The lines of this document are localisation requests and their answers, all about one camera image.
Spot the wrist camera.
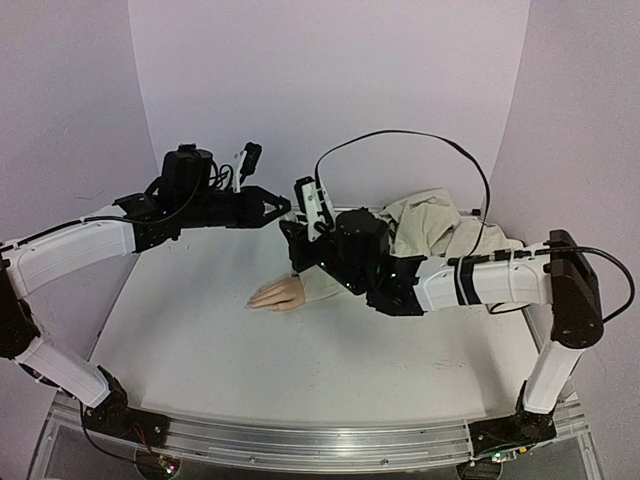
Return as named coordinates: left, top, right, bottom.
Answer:
left=219, top=142, right=262, bottom=193
left=294, top=176, right=336, bottom=242

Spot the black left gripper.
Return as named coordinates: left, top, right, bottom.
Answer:
left=180, top=184, right=292, bottom=229

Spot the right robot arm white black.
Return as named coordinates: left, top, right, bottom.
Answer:
left=280, top=208, right=604, bottom=459

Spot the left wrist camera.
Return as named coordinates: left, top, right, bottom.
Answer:
left=219, top=142, right=262, bottom=193

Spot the mannequin hand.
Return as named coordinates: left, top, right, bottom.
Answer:
left=248, top=276, right=305, bottom=312

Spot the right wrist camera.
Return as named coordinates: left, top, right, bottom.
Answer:
left=294, top=176, right=336, bottom=242

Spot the clear nail polish bottle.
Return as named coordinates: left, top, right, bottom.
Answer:
left=280, top=211, right=297, bottom=223

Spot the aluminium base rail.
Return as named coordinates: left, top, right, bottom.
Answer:
left=29, top=394, right=603, bottom=479

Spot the beige sleeve cloth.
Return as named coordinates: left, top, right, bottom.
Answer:
left=291, top=189, right=528, bottom=314

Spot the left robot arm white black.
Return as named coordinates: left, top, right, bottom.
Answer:
left=1, top=143, right=291, bottom=437

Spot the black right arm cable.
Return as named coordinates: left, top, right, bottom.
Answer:
left=314, top=129, right=636, bottom=326

